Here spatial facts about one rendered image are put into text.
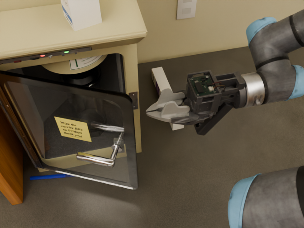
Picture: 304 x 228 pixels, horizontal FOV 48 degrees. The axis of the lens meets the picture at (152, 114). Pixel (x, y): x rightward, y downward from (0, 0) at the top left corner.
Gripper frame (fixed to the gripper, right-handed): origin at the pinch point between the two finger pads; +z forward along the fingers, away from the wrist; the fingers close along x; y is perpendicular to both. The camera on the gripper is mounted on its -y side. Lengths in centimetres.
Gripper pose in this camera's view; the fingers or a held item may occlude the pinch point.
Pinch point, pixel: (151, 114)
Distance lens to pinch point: 74.9
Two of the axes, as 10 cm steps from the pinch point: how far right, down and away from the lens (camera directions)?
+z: -9.7, 1.8, -1.4
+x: 2.3, 7.7, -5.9
